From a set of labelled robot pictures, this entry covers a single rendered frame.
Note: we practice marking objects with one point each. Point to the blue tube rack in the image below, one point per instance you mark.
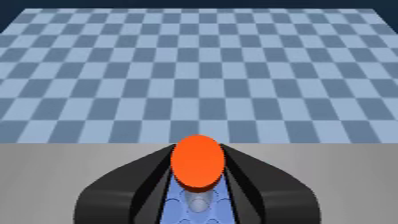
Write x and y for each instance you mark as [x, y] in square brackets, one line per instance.
[178, 210]

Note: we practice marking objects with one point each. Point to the orange-capped clear centrifuge tube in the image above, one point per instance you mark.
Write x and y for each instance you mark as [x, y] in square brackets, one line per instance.
[197, 163]

